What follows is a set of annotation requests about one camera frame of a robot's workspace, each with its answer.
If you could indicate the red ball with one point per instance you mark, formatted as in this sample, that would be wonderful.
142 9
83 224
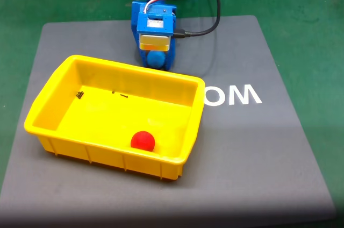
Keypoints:
142 142

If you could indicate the white camera box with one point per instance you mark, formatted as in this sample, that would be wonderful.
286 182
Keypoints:
154 41

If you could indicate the blue ball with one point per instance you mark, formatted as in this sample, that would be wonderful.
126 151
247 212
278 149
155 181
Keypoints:
156 60

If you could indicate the grey foam mat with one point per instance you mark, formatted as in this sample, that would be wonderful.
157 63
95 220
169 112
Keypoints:
242 144

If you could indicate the yellow plastic bin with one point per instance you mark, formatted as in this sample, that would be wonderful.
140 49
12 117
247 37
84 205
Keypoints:
107 120

